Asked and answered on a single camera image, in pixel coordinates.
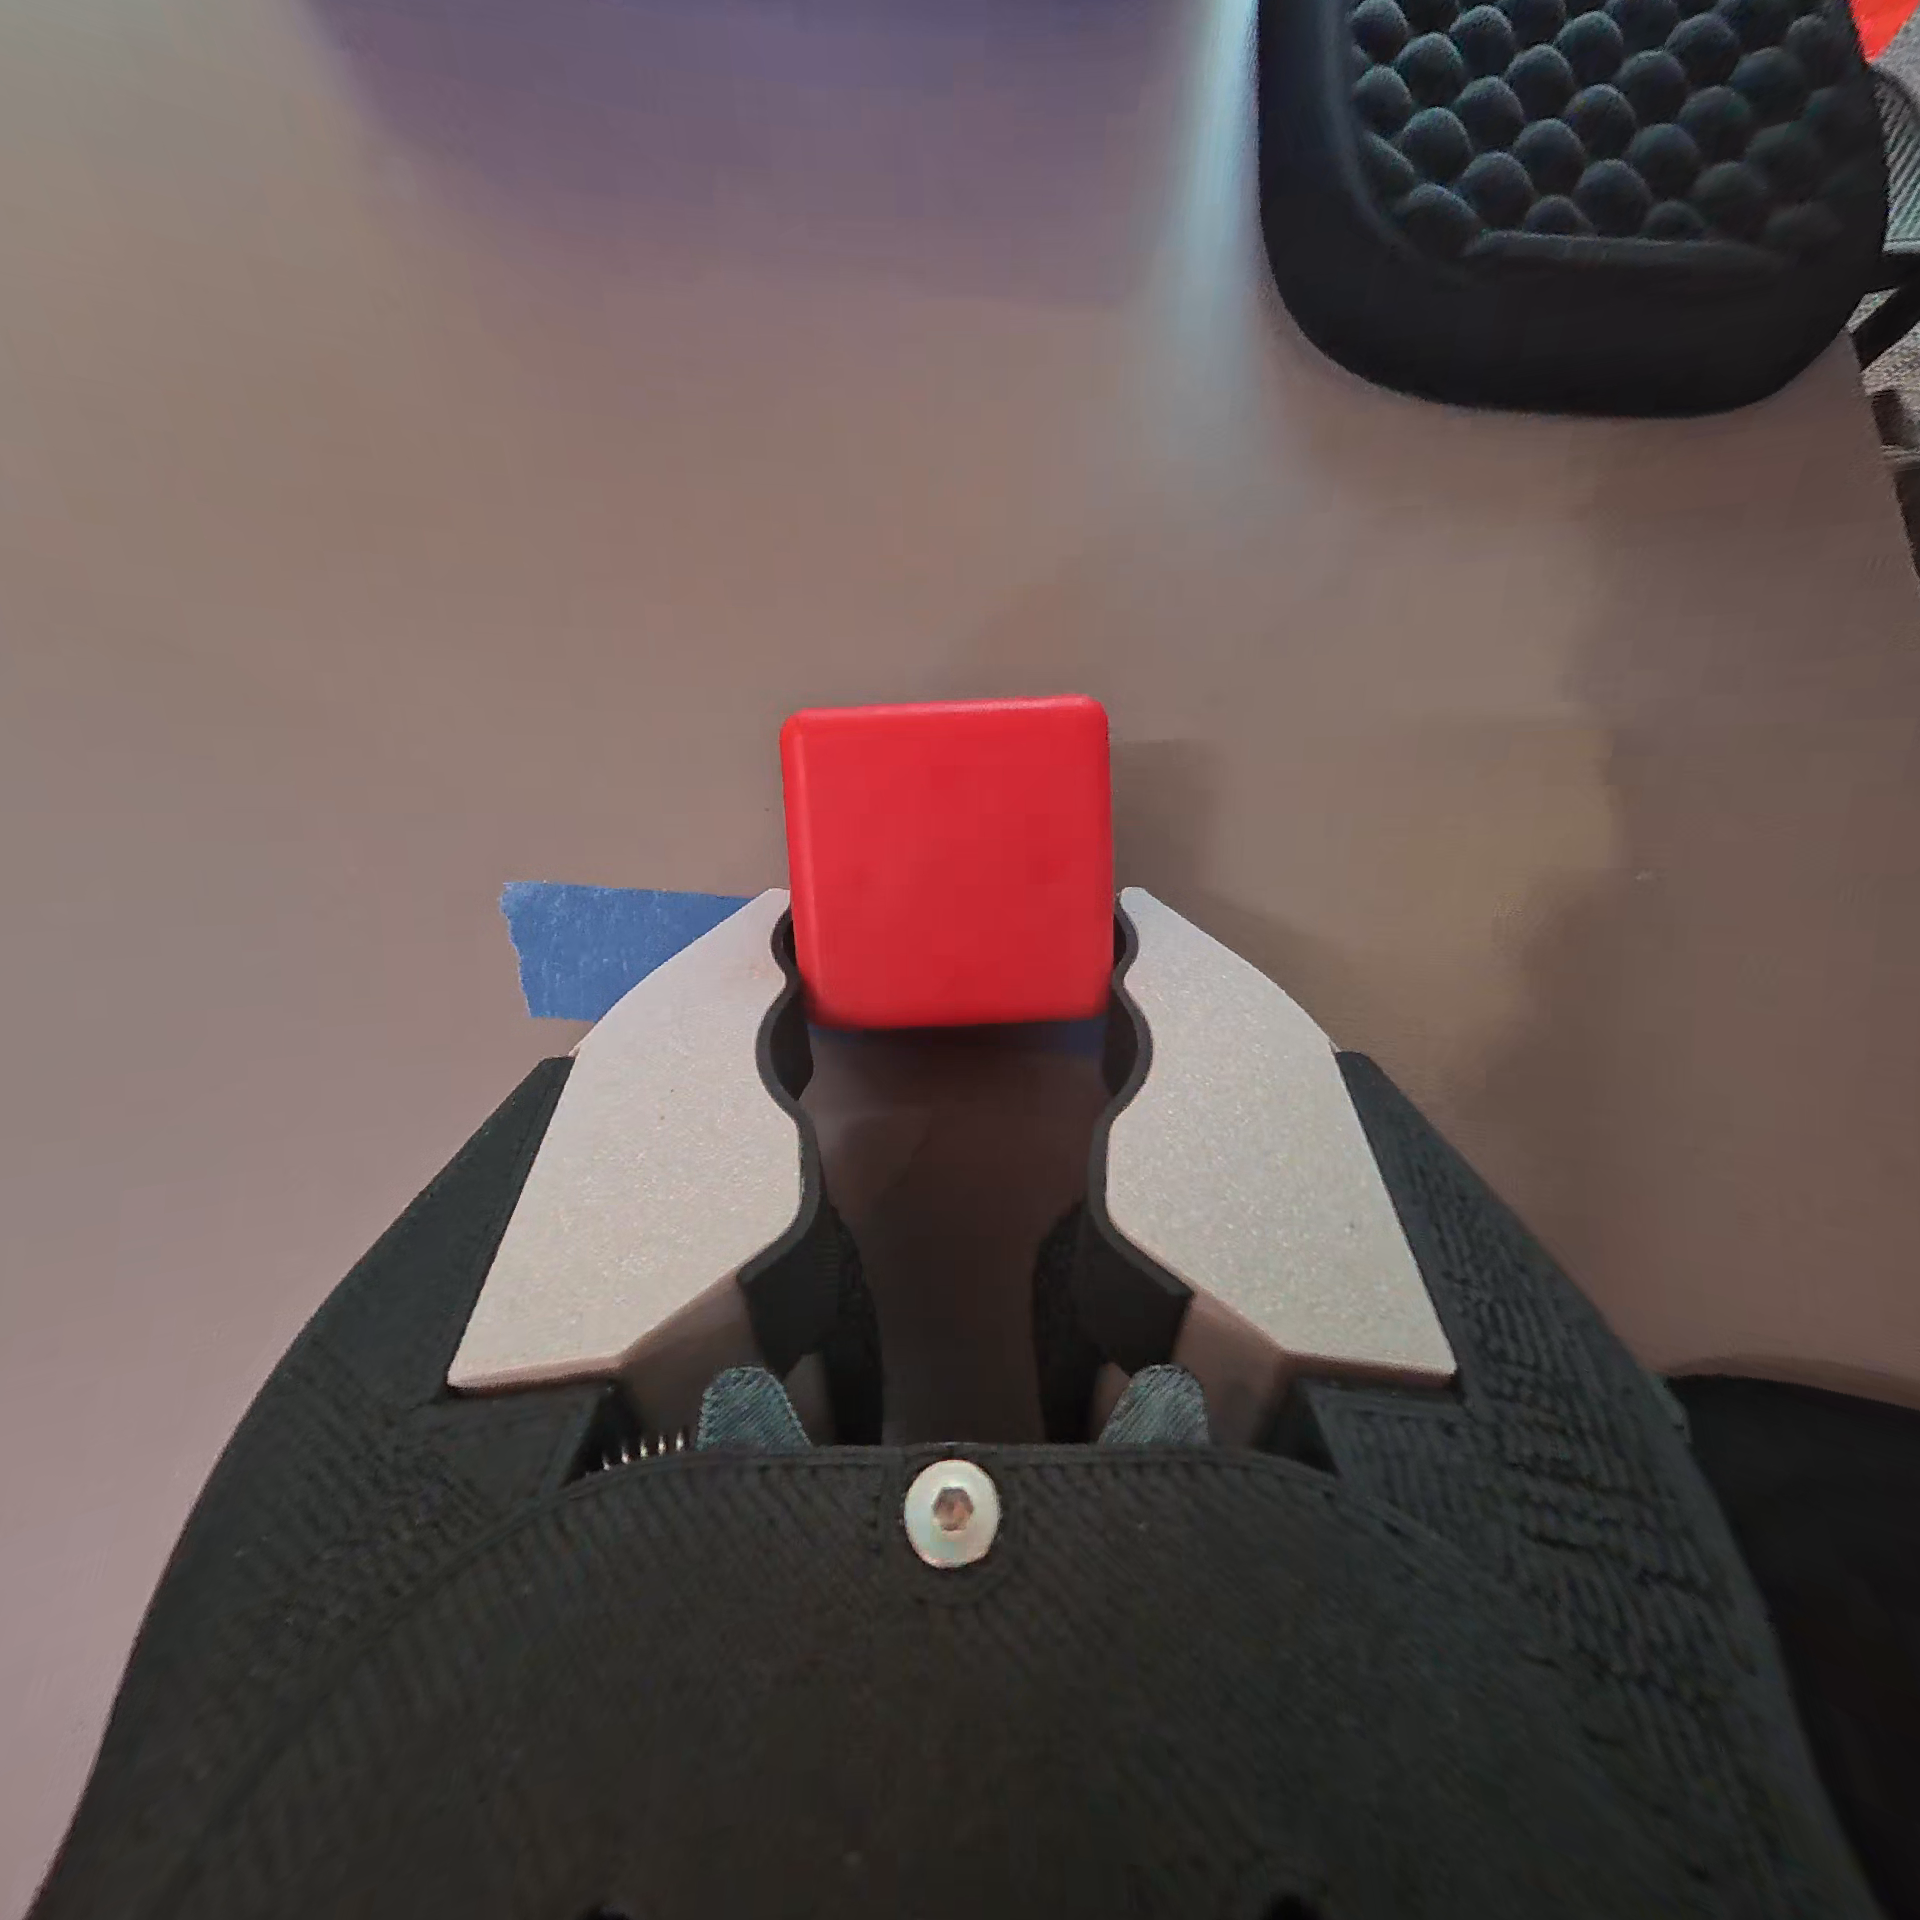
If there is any red foam cube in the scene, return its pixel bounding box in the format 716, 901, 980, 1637
781, 697, 1117, 1030

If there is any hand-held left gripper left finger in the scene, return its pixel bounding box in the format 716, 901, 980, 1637
451, 891, 819, 1396

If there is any blue tape strip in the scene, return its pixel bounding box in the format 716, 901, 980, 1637
499, 881, 789, 1017

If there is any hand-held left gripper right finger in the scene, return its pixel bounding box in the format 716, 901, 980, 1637
1095, 891, 1463, 1391

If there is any black textured armrest pad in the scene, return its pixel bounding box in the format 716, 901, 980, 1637
1262, 0, 1892, 415

